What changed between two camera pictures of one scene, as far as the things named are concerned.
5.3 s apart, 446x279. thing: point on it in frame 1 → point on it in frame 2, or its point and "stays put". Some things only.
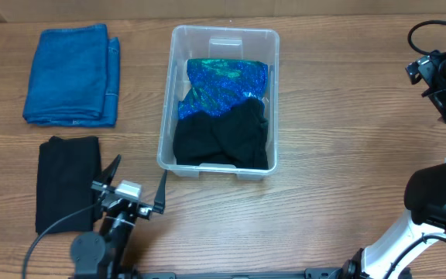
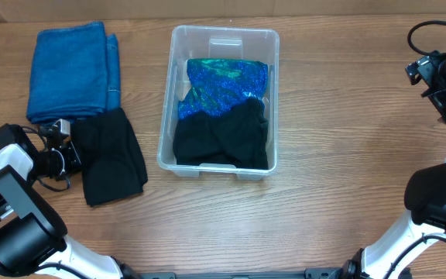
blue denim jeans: [75, 77] stays put
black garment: [66, 168] → [110, 156]
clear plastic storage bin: [220, 106] stays put
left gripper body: [145, 211] → [59, 164]
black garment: [242, 134] stays put
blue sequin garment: [218, 85] stays put
